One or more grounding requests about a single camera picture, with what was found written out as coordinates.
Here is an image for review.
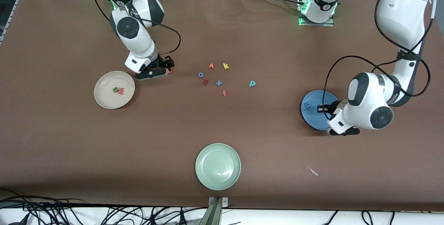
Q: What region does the blue plate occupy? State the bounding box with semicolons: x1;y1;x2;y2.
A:
301;90;342;131

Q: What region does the beige brown plate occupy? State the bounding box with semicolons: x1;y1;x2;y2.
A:
94;71;136;109

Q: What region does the brown table cover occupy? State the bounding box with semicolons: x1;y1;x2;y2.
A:
0;0;444;212

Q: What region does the green plate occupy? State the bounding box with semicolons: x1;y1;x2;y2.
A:
195;143;241;191

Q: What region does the aluminium profile bar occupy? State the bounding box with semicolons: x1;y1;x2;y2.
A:
207;197;229;225

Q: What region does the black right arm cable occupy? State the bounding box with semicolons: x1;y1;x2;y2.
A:
91;0;181;55

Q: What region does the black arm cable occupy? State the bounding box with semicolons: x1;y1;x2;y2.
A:
91;0;181;55
323;0;432;121

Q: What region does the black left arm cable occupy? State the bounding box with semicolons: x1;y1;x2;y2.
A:
323;0;432;121

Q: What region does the black floor cable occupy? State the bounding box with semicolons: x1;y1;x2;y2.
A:
0;195;84;225

